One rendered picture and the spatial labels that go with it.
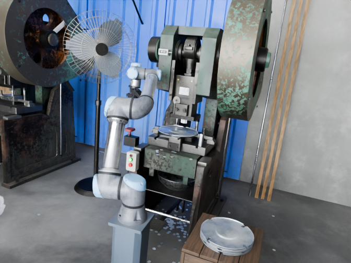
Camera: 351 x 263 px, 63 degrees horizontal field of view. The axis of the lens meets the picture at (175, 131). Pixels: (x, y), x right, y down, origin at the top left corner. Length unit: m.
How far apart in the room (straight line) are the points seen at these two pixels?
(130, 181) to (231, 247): 0.61
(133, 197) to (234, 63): 0.88
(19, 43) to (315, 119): 2.76
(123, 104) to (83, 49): 1.05
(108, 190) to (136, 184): 0.14
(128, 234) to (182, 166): 0.66
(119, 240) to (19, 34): 1.76
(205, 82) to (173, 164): 0.60
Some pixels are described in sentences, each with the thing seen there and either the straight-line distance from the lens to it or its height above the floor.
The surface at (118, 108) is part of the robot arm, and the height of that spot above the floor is 1.00.
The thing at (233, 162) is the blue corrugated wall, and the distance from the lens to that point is 3.31.
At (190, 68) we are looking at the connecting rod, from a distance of 2.04.
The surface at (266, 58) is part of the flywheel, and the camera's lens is 1.94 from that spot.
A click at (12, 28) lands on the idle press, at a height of 1.37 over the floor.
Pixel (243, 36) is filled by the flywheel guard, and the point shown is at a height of 1.43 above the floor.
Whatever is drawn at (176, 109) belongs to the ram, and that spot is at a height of 0.93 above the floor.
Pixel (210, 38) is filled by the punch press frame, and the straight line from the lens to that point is 1.93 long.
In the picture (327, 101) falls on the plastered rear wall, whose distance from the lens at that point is 3.18.
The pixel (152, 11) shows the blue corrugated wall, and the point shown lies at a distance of 3.47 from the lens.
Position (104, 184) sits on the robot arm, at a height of 0.64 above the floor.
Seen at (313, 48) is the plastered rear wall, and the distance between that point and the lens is 3.15.
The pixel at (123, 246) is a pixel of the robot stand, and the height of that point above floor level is 0.33.
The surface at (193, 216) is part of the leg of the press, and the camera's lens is 2.01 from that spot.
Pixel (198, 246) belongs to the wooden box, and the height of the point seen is 0.35.
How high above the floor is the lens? 1.28
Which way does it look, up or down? 14 degrees down
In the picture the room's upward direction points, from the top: 6 degrees clockwise
